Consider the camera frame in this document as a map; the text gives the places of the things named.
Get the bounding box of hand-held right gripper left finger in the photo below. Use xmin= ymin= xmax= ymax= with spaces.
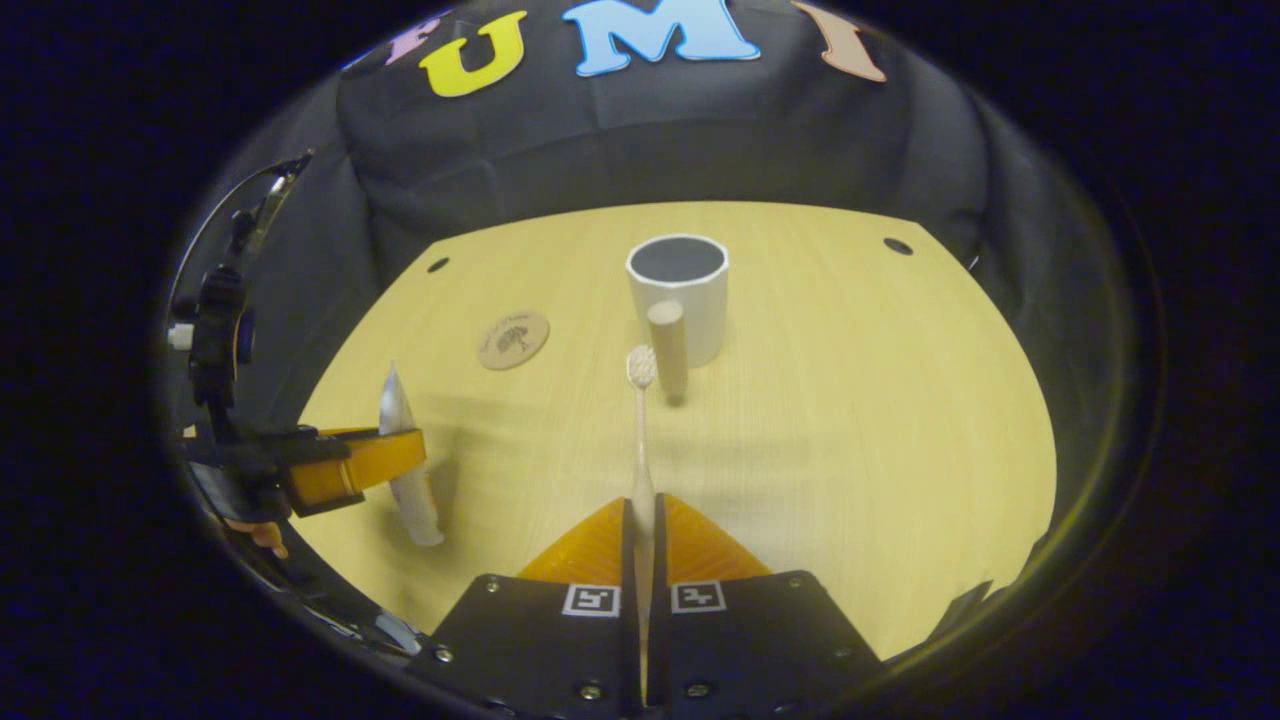
xmin=405 ymin=497 xmax=641 ymax=719

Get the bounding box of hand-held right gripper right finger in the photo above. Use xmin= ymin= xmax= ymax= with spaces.
xmin=648 ymin=492 xmax=886 ymax=716

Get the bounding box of white toothpaste tube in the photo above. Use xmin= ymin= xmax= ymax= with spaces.
xmin=379 ymin=363 xmax=445 ymax=548

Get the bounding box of round wooden coaster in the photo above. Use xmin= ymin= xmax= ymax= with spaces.
xmin=477 ymin=310 xmax=551 ymax=372

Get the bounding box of beige toothbrush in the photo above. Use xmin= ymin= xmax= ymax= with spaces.
xmin=626 ymin=345 xmax=661 ymax=706

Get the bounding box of white cup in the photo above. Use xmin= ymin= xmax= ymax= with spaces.
xmin=626 ymin=234 xmax=730 ymax=368

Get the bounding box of small wooden cylinder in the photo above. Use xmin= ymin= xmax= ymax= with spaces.
xmin=647 ymin=299 xmax=690 ymax=401

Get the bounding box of black backdrop cloth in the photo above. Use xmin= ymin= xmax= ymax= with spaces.
xmin=165 ymin=0 xmax=1151 ymax=601

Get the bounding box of black cable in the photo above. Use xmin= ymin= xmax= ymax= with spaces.
xmin=170 ymin=150 xmax=314 ymax=316

